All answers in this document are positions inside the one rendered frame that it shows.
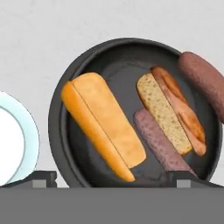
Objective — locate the golden yellow bun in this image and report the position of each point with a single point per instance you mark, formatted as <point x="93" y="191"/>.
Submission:
<point x="102" y="122"/>

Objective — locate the purple-brown sausage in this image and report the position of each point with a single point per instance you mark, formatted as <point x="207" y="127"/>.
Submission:
<point x="159" y="140"/>

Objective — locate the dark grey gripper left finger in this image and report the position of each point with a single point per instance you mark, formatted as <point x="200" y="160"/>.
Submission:
<point x="40" y="179"/>

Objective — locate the reddish-brown sausage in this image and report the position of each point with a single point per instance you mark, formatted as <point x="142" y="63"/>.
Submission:
<point x="204" y="78"/>

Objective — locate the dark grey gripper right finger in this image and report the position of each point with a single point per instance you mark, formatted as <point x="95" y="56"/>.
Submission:
<point x="186" y="179"/>

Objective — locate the white plate with blue rim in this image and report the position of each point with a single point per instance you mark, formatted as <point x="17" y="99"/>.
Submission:
<point x="11" y="140"/>

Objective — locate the brown speckled bun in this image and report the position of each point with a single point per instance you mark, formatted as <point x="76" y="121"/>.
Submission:
<point x="169" y="113"/>

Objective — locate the dark grey round bowl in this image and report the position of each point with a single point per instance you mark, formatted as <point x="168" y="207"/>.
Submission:
<point x="122" y="62"/>

